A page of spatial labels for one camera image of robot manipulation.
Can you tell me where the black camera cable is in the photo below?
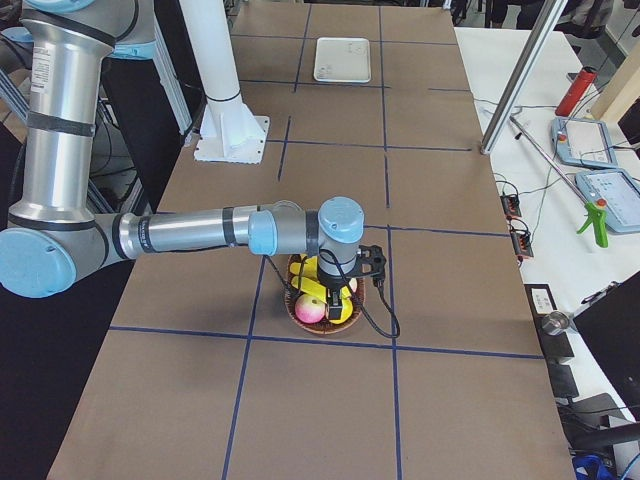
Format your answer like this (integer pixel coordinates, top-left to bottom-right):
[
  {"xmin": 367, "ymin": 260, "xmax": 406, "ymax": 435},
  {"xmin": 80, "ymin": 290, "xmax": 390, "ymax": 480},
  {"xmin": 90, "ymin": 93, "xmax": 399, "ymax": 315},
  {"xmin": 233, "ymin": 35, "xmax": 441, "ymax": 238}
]
[{"xmin": 263, "ymin": 254, "xmax": 402, "ymax": 339}]

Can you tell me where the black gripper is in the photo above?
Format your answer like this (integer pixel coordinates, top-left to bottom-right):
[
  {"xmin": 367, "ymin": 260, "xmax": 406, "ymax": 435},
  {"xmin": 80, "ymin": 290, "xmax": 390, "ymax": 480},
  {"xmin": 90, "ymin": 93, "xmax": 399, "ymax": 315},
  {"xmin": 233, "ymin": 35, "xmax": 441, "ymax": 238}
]
[{"xmin": 318, "ymin": 258, "xmax": 356, "ymax": 321}]

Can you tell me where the lower orange electronics board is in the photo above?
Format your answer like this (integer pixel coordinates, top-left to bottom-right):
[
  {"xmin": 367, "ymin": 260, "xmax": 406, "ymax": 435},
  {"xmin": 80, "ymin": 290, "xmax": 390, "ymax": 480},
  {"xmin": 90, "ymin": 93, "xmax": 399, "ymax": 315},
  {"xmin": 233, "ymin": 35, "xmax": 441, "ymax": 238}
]
[{"xmin": 509, "ymin": 228, "xmax": 534, "ymax": 261}]

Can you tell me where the white bear tray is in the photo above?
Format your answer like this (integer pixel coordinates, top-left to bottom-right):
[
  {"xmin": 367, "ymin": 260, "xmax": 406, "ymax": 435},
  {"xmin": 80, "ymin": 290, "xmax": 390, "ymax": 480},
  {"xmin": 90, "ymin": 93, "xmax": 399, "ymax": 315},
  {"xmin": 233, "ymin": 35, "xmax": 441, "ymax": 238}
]
[{"xmin": 313, "ymin": 37, "xmax": 371, "ymax": 83}]

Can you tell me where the green handled grabber stick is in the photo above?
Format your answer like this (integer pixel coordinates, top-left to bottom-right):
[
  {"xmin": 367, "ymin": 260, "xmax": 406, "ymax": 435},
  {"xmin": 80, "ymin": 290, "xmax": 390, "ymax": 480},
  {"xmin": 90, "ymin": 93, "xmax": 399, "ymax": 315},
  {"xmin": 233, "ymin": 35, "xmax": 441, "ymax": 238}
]
[{"xmin": 509, "ymin": 115, "xmax": 609, "ymax": 248}]

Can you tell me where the orange electronics board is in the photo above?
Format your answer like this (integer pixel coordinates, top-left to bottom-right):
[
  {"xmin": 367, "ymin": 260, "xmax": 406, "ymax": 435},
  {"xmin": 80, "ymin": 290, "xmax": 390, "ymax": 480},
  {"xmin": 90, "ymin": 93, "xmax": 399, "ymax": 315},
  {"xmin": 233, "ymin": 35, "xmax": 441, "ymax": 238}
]
[
  {"xmin": 509, "ymin": 228, "xmax": 534, "ymax": 261},
  {"xmin": 500, "ymin": 194, "xmax": 521, "ymax": 219}
]

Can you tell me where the lower teach pendant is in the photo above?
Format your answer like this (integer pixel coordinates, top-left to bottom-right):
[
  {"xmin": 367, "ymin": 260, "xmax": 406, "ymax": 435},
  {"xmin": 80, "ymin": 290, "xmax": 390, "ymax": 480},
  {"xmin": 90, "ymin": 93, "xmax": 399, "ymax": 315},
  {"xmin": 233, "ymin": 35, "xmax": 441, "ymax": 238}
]
[{"xmin": 575, "ymin": 168, "xmax": 640, "ymax": 233}]

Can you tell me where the yellow banana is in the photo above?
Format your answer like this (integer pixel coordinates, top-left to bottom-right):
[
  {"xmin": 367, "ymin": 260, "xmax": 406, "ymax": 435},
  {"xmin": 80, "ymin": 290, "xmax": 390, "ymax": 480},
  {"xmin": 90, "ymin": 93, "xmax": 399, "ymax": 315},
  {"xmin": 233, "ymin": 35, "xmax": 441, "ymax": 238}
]
[
  {"xmin": 289, "ymin": 255, "xmax": 318, "ymax": 281},
  {"xmin": 290, "ymin": 276, "xmax": 331, "ymax": 304}
]

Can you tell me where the upper orange electronics board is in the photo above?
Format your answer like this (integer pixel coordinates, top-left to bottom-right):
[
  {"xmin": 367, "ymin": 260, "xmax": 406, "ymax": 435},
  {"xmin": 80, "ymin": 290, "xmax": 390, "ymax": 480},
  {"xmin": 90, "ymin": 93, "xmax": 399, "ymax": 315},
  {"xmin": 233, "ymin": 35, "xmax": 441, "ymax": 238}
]
[{"xmin": 500, "ymin": 194, "xmax": 521, "ymax": 219}]

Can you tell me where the brown wicker basket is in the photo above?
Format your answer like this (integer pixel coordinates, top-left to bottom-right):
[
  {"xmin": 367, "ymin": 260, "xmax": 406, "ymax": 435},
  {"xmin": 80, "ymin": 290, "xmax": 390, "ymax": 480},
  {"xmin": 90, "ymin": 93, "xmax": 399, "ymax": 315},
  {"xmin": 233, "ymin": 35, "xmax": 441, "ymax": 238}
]
[{"xmin": 284, "ymin": 255, "xmax": 365, "ymax": 335}]

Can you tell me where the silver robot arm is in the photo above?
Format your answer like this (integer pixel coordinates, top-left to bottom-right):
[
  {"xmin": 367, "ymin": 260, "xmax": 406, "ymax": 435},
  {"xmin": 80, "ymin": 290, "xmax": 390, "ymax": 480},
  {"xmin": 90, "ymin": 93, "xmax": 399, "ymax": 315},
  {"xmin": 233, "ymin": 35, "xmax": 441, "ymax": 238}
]
[{"xmin": 1, "ymin": 1, "xmax": 372, "ymax": 320}]

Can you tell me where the steel measuring cup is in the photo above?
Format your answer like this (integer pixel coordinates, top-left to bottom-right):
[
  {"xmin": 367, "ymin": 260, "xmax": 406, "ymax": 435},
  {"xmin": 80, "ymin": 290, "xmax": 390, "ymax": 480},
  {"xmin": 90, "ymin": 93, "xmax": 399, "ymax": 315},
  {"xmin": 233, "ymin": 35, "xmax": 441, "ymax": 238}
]
[{"xmin": 541, "ymin": 310, "xmax": 572, "ymax": 336}]

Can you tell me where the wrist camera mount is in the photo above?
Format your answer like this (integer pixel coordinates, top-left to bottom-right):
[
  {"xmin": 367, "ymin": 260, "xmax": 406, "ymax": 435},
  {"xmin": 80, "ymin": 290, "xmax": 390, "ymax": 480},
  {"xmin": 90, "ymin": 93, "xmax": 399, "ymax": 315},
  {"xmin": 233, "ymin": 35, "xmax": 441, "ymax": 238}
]
[{"xmin": 354, "ymin": 245, "xmax": 387, "ymax": 289}]

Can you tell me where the pink red apple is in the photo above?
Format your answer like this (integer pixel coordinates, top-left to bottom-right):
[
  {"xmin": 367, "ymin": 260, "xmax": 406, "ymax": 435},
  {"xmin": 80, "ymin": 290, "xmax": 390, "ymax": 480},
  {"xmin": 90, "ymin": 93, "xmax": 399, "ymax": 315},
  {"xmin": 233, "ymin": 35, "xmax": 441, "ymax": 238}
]
[{"xmin": 294, "ymin": 294, "xmax": 326, "ymax": 324}]

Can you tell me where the aluminium frame post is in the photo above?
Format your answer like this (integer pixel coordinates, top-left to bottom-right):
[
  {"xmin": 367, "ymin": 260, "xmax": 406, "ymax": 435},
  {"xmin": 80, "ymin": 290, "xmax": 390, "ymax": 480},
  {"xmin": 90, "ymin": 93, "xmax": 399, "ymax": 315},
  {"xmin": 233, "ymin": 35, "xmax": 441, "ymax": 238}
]
[{"xmin": 480, "ymin": 0, "xmax": 568, "ymax": 155}]

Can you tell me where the yellow lemon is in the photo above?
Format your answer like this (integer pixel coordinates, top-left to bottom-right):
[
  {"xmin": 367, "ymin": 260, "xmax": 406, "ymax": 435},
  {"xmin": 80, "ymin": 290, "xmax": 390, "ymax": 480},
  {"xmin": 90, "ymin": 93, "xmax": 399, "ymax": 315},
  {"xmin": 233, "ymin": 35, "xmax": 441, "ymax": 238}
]
[{"xmin": 325, "ymin": 298, "xmax": 354, "ymax": 326}]

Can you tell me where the white pillar with base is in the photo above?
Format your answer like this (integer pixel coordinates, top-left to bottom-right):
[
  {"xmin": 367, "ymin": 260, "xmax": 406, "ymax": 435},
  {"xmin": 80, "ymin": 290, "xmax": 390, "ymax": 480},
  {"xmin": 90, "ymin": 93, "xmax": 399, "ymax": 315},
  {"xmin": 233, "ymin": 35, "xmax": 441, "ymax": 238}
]
[{"xmin": 180, "ymin": 0, "xmax": 270, "ymax": 164}]

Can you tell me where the red bottle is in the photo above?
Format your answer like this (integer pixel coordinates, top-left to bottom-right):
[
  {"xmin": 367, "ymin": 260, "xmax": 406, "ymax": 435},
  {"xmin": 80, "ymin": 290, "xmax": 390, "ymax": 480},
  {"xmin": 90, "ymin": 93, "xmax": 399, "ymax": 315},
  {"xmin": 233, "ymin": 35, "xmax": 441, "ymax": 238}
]
[{"xmin": 555, "ymin": 66, "xmax": 598, "ymax": 117}]

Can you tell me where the teach pendant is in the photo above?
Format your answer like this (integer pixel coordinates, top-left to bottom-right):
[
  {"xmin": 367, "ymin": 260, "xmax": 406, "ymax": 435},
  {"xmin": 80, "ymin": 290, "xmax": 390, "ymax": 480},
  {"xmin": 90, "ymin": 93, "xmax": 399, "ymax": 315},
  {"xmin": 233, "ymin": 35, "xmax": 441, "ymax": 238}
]
[
  {"xmin": 575, "ymin": 168, "xmax": 640, "ymax": 233},
  {"xmin": 551, "ymin": 117, "xmax": 618, "ymax": 169}
]

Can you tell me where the black monitor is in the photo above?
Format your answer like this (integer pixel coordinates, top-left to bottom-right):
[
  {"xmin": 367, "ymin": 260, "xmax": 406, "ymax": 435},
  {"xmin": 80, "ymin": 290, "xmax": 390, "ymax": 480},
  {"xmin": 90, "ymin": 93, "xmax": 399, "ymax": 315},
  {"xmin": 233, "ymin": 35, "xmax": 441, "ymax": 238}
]
[{"xmin": 575, "ymin": 273, "xmax": 639, "ymax": 419}]

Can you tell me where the upper teach pendant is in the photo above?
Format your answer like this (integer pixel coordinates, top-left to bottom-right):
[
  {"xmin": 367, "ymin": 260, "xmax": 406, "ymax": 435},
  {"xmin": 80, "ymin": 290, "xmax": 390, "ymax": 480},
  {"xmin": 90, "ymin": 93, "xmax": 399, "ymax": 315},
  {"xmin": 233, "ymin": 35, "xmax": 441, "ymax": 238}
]
[{"xmin": 551, "ymin": 117, "xmax": 618, "ymax": 169}]

